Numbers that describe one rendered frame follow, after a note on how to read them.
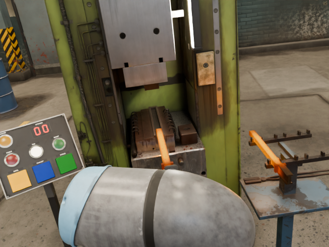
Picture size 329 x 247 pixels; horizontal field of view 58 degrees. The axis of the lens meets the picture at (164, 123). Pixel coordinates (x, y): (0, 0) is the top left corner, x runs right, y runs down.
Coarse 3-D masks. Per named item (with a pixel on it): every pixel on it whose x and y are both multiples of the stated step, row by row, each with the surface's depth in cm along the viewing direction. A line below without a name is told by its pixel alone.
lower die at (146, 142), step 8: (144, 112) 185; (160, 112) 182; (136, 120) 178; (144, 120) 174; (152, 120) 170; (160, 120) 169; (168, 120) 170; (136, 128) 167; (144, 128) 164; (152, 128) 162; (168, 128) 160; (136, 136) 158; (144, 136) 155; (152, 136) 154; (168, 136) 153; (136, 144) 153; (144, 144) 154; (152, 144) 154; (168, 144) 155
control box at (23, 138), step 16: (16, 128) 130; (32, 128) 132; (48, 128) 135; (64, 128) 138; (16, 144) 129; (32, 144) 131; (48, 144) 134; (64, 144) 136; (0, 160) 125; (32, 160) 130; (48, 160) 133; (80, 160) 138; (0, 176) 124; (32, 176) 129; (64, 176) 134; (16, 192) 125
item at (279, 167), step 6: (252, 132) 153; (258, 138) 147; (258, 144) 143; (264, 144) 141; (264, 150) 136; (270, 150) 136; (270, 156) 131; (276, 156) 131; (276, 162) 127; (276, 168) 124; (282, 168) 120; (282, 174) 121; (288, 174) 116; (288, 180) 117
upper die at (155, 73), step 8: (152, 64) 138; (160, 64) 138; (128, 72) 138; (136, 72) 138; (144, 72) 139; (152, 72) 139; (160, 72) 140; (128, 80) 139; (136, 80) 140; (144, 80) 140; (152, 80) 141; (160, 80) 141
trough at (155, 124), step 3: (150, 108) 189; (153, 108) 189; (153, 111) 186; (156, 111) 184; (153, 114) 182; (156, 114) 181; (153, 117) 178; (156, 117) 177; (153, 120) 174; (156, 120) 173; (153, 123) 166; (156, 123) 169; (159, 123) 167; (156, 126) 165; (159, 126) 165; (156, 135) 155
